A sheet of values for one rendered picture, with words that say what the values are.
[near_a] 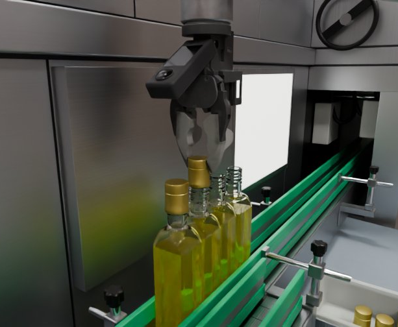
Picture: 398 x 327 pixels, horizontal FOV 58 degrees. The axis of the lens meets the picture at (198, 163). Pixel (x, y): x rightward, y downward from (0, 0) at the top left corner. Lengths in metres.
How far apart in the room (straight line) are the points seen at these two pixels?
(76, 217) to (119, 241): 0.10
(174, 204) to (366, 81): 1.10
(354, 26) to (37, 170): 1.22
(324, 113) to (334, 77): 0.20
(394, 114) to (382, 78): 0.14
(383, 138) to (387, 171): 0.13
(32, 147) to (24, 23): 0.16
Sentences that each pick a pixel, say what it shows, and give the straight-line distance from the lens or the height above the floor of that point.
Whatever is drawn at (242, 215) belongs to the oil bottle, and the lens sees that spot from 0.65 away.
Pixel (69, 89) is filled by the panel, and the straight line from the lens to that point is 0.52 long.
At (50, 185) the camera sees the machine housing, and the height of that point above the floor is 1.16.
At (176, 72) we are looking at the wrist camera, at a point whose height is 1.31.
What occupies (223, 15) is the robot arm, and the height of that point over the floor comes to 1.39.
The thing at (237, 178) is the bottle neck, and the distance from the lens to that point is 0.65.
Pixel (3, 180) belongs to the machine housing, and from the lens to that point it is 0.51.
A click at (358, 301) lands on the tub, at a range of 0.96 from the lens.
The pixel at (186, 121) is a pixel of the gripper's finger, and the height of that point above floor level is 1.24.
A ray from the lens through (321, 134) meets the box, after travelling 1.65.
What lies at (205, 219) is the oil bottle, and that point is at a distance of 0.56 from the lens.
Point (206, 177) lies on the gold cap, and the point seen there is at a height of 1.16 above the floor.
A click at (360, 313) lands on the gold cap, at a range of 0.89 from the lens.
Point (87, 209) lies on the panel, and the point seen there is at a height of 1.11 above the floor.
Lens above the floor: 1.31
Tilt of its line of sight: 15 degrees down
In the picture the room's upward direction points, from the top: straight up
